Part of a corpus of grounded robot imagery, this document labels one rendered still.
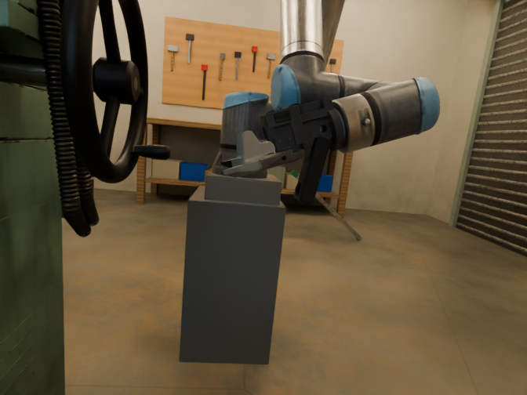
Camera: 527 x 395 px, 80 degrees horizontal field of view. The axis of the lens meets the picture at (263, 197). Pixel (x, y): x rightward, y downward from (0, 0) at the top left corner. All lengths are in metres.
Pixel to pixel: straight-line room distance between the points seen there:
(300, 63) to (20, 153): 0.50
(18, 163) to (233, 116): 0.60
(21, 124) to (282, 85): 0.44
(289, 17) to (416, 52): 3.79
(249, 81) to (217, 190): 2.91
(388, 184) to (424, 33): 1.80
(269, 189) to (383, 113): 0.54
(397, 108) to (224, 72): 3.38
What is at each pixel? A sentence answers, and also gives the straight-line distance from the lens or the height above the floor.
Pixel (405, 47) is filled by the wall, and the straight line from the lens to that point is 4.39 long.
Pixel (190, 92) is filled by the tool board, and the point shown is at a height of 1.19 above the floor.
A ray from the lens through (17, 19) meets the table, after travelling 0.48.
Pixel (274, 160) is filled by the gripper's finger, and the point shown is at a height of 0.72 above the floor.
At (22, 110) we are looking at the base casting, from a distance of 0.67.
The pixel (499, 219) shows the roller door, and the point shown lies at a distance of 3.65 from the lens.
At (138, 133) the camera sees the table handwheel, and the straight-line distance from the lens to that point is 0.60.
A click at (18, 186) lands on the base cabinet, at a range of 0.66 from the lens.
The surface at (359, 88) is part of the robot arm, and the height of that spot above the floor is 0.86.
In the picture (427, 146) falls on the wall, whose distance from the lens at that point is 4.46.
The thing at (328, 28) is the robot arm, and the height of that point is 1.07.
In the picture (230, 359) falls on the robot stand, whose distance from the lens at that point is 1.19.
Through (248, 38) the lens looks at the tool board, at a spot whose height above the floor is 1.83.
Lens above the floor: 0.75
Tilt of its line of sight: 10 degrees down
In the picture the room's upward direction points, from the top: 6 degrees clockwise
